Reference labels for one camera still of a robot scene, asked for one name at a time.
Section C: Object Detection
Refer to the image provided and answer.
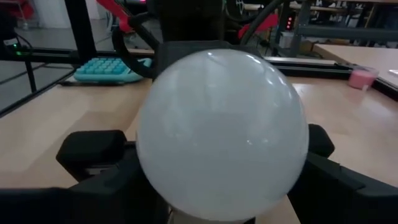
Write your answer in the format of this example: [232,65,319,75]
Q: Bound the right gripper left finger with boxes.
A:
[0,129,170,224]

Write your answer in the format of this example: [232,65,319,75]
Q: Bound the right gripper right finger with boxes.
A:
[287,123,398,224]

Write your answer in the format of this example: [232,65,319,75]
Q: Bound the white lightbulb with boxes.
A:
[136,48,310,224]

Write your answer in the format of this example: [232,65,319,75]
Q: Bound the teal calculator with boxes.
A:
[73,57,153,84]

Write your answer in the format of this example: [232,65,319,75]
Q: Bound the red chair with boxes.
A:
[238,14,280,40]

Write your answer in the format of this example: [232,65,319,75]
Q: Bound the pink round ball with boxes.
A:
[347,66,379,91]

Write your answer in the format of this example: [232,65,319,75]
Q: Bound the light wooden desk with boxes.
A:
[312,43,398,90]

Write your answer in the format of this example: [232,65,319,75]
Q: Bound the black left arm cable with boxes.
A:
[111,12,162,78]

